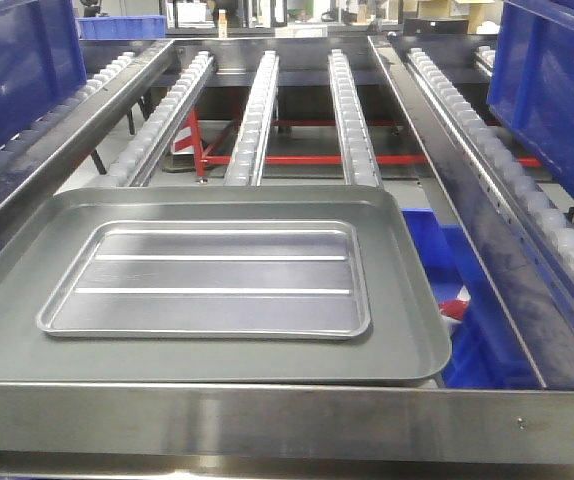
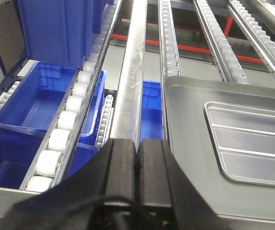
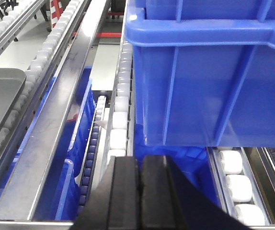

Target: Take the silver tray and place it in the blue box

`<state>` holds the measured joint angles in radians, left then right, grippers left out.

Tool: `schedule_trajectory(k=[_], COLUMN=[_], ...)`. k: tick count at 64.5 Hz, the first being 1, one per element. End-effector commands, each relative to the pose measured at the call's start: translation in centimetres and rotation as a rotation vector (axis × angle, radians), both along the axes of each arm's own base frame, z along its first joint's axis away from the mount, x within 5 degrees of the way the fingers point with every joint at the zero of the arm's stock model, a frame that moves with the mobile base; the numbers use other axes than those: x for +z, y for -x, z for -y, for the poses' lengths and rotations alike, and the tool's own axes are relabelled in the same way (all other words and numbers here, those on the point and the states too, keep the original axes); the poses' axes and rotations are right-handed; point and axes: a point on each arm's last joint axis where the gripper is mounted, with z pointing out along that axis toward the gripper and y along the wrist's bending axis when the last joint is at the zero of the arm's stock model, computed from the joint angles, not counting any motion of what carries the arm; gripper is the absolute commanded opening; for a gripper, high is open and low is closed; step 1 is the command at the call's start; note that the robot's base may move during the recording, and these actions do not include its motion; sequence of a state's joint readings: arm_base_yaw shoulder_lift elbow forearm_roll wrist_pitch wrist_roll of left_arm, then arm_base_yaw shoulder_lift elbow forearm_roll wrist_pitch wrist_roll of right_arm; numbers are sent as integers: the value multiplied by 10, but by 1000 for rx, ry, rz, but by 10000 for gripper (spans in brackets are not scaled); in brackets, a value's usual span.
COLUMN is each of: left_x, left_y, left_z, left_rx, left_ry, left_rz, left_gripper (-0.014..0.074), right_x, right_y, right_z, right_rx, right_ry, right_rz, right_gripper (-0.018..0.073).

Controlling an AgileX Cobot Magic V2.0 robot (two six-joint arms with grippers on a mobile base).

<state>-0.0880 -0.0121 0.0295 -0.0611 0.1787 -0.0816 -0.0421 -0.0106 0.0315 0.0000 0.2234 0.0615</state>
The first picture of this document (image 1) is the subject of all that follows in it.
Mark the blue bin below rack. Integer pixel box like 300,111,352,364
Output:
403,209,540,390

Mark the steel divider rail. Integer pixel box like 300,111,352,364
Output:
0,40,178,234
368,36,574,389

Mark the blue bin at right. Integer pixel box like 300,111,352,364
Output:
488,1,574,199

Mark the white roller track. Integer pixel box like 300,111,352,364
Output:
224,50,279,186
328,49,383,188
0,51,136,173
405,47,574,321
98,51,214,187

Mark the silver metal tray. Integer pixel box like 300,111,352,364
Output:
36,220,371,341

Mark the blue crate in background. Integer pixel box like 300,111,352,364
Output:
76,15,166,40

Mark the red metal frame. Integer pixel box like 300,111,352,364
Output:
171,108,543,182

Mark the blue bin at left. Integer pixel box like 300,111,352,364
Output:
0,1,86,147

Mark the steel front rack rail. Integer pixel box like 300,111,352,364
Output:
0,382,574,464

